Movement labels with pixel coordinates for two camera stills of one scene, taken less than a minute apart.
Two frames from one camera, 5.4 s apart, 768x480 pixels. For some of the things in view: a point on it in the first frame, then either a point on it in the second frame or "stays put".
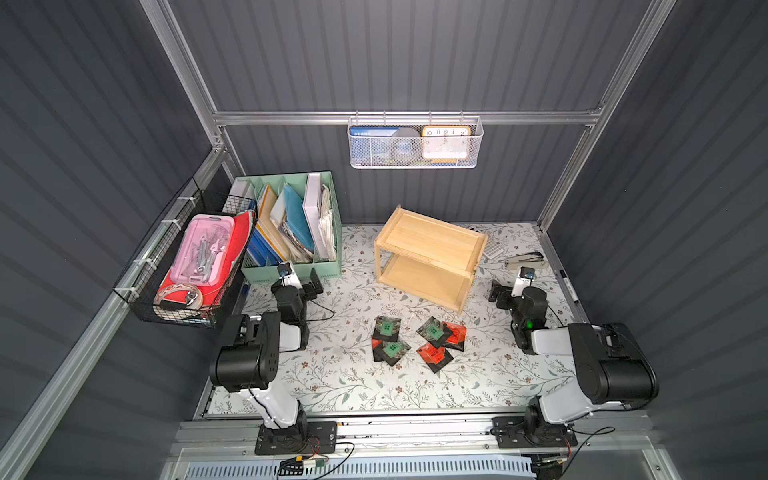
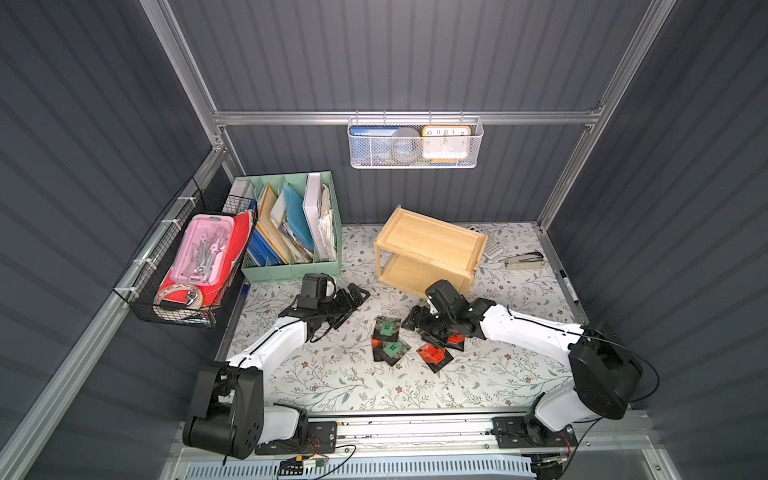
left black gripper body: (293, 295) → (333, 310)
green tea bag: (386, 328) stays put
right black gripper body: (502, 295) → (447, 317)
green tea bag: (392, 351) stays put
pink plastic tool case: (204, 252) stays put
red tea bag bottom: (435, 357) stays put
